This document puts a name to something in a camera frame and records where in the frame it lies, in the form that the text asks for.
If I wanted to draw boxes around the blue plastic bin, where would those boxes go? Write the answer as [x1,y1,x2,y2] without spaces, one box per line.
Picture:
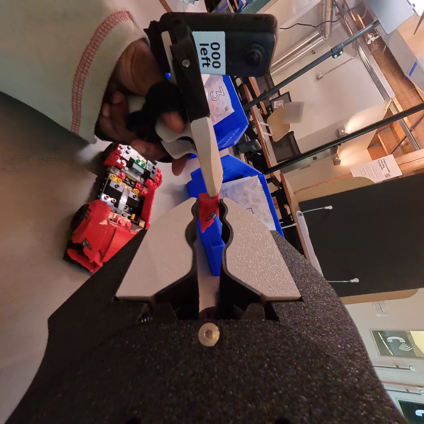
[186,154,285,277]
[205,74,250,160]

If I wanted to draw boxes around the person's left hand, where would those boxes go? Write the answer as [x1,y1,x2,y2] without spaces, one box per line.
[94,41,187,176]

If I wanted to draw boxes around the black cable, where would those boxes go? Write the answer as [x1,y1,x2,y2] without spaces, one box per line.
[280,20,335,31]

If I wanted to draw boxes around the grey desk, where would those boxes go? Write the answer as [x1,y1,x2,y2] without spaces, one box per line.
[0,91,221,418]

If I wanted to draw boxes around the black metal pole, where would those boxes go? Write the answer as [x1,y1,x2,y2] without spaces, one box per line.
[265,103,424,175]
[243,20,381,110]

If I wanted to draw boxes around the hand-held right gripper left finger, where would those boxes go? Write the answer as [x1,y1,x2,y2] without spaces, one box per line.
[115,197,199,301]

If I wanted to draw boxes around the red toy brick car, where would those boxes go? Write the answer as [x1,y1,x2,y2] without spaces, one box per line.
[64,143,163,274]

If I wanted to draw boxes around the person's left forearm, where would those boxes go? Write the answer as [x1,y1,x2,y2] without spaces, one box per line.
[0,0,150,144]

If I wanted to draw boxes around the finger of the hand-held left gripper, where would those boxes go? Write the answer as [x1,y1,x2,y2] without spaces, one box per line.
[190,114,223,197]

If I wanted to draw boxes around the black wall panel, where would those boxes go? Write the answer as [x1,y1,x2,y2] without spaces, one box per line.
[298,173,424,299]

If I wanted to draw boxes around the beige chair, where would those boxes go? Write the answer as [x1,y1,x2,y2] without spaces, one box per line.
[260,105,293,144]

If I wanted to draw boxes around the white paper notice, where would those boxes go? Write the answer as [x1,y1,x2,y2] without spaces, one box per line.
[350,153,403,183]

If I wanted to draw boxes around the white printed paper bag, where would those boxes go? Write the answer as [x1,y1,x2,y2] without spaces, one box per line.
[203,74,234,126]
[221,176,276,231]

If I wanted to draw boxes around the silver wall pipes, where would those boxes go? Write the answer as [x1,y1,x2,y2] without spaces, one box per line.
[270,26,333,68]

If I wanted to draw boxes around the green phone sign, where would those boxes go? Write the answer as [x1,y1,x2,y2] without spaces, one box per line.
[397,398,424,418]
[370,329,424,359]

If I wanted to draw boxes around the red curved brick piece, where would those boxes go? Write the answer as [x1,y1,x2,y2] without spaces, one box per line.
[198,193,220,240]

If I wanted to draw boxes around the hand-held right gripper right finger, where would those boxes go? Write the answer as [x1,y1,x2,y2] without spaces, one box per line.
[220,198,303,303]

